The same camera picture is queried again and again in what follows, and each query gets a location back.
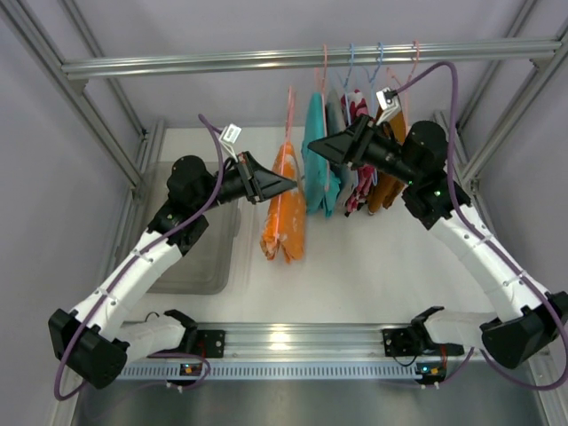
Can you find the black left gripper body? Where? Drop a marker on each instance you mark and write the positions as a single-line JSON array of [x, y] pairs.
[[253, 178]]

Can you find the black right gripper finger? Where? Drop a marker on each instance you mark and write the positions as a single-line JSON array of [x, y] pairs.
[[338, 158], [341, 142]]

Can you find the aluminium frame right post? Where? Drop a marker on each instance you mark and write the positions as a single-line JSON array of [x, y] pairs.
[[509, 88]]

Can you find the slotted cable duct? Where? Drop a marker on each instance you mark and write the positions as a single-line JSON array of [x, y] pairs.
[[170, 370]]

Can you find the aluminium frame post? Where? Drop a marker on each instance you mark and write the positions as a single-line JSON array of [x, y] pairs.
[[509, 88], [27, 27]]

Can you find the pink hanger under teal trousers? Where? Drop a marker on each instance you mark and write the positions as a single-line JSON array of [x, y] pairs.
[[320, 75]]

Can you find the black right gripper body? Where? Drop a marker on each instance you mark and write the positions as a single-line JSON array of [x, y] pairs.
[[358, 142]]

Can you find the pink hanger under mustard trousers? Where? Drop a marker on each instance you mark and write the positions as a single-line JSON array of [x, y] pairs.
[[391, 75]]

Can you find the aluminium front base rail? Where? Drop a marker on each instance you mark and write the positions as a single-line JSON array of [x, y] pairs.
[[306, 339]]

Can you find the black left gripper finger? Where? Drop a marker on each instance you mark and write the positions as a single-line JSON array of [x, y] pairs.
[[268, 192], [263, 179]]

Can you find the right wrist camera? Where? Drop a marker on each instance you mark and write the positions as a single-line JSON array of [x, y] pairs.
[[388, 105]]

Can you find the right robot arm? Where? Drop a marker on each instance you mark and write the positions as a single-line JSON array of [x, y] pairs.
[[521, 323]]

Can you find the aluminium frame left post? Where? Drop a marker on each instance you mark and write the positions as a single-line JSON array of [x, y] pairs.
[[27, 27]]

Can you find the aluminium hanging rail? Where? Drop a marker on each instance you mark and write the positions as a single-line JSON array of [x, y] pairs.
[[387, 54]]

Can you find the clear plastic bin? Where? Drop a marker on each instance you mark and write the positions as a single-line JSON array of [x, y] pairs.
[[205, 269]]

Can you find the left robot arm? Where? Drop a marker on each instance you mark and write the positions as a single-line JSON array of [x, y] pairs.
[[170, 235]]

